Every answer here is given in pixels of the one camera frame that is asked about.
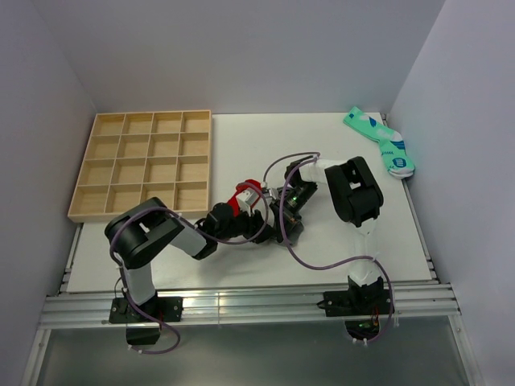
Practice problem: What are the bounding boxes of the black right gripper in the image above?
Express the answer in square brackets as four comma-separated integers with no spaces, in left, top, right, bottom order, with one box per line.
[270,181,319,242]

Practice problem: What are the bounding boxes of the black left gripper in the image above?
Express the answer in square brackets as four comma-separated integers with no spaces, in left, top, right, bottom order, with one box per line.
[216,203,278,244]

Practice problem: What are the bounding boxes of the red Santa sock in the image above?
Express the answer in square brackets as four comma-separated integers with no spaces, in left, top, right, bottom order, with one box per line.
[227,179,262,217]

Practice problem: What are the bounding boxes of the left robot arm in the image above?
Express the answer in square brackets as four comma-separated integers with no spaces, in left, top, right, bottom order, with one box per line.
[104,197,274,321]

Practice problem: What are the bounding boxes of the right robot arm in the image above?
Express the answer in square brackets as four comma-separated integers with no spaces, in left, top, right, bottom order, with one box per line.
[278,152,394,314]

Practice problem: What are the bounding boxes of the wooden compartment tray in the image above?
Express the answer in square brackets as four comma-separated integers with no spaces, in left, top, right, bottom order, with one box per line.
[68,110,212,223]

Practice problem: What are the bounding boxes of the mint green patterned sock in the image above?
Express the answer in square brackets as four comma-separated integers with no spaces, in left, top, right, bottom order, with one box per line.
[343,107,415,179]

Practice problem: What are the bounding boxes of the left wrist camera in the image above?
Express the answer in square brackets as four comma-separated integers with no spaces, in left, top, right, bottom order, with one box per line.
[236,189,260,212]

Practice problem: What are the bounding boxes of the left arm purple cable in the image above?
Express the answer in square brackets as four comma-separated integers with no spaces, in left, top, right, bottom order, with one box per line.
[109,183,287,355]

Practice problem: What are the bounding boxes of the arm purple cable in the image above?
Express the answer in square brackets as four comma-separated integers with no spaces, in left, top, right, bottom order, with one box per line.
[262,151,400,343]
[109,183,287,355]

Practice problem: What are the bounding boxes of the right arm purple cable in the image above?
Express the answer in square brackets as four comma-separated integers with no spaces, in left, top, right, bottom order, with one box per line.
[262,151,400,343]

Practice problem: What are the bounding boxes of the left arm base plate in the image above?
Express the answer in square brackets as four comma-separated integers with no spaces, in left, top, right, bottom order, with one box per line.
[109,297,183,324]

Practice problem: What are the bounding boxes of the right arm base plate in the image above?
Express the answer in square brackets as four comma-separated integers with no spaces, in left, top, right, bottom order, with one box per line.
[316,288,392,317]

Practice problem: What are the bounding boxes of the aluminium frame rail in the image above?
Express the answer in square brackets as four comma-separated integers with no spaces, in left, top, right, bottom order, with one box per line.
[38,283,461,330]

